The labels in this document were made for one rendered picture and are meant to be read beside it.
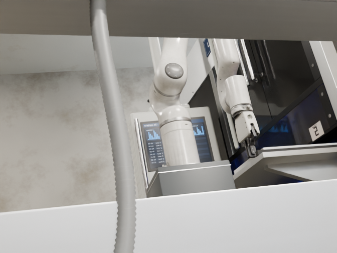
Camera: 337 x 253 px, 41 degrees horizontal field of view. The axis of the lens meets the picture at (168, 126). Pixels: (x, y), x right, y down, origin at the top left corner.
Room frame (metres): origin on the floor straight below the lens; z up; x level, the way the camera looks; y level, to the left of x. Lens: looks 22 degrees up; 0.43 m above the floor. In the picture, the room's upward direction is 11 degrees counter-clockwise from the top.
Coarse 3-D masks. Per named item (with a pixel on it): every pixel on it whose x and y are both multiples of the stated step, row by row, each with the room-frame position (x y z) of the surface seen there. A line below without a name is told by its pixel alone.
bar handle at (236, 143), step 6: (210, 42) 2.33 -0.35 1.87; (210, 48) 2.34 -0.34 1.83; (216, 60) 2.33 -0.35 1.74; (216, 66) 2.33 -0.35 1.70; (216, 72) 2.34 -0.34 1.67; (228, 114) 2.33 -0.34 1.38; (228, 120) 2.34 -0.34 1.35; (234, 132) 2.33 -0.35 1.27; (234, 138) 2.33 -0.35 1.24; (234, 144) 2.34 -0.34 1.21
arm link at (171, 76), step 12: (168, 48) 1.49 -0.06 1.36; (180, 48) 1.50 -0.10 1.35; (168, 60) 1.44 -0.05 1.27; (180, 60) 1.46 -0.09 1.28; (156, 72) 1.45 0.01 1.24; (168, 72) 1.42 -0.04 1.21; (180, 72) 1.43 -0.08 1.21; (156, 84) 1.47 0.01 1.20; (168, 84) 1.44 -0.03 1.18; (180, 84) 1.45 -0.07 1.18; (168, 96) 1.51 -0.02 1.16
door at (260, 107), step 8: (240, 40) 2.17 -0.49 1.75; (248, 40) 2.10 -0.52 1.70; (240, 48) 2.19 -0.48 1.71; (248, 48) 2.12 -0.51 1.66; (240, 64) 2.23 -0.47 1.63; (256, 64) 2.10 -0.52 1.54; (240, 72) 2.25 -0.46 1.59; (248, 72) 2.18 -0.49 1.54; (256, 72) 2.11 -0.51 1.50; (216, 80) 2.53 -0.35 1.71; (248, 88) 2.22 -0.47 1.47; (256, 88) 2.15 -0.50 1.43; (256, 96) 2.17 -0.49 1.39; (264, 96) 2.11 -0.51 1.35; (256, 104) 2.19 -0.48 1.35; (264, 104) 2.12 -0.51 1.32; (224, 112) 2.53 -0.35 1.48; (256, 112) 2.21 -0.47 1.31; (264, 112) 2.14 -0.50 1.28; (256, 120) 2.23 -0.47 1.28; (264, 120) 2.16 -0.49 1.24; (232, 144) 2.53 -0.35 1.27; (240, 144) 2.44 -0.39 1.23
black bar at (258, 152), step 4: (284, 148) 1.57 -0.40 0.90; (288, 148) 1.58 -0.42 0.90; (292, 148) 1.58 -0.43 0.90; (296, 148) 1.59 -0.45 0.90; (300, 148) 1.59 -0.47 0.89; (304, 148) 1.60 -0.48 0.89; (308, 148) 1.61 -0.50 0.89; (312, 148) 1.61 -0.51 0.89; (316, 148) 1.62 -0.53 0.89; (256, 152) 1.54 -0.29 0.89; (260, 152) 1.53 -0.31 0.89; (256, 156) 1.54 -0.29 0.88
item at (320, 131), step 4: (316, 124) 1.80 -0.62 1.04; (320, 124) 1.78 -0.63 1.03; (312, 128) 1.83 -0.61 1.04; (320, 128) 1.78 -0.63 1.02; (312, 132) 1.84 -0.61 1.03; (316, 132) 1.81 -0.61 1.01; (320, 132) 1.79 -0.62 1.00; (312, 136) 1.84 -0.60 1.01; (316, 136) 1.82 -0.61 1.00; (312, 140) 1.85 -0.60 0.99
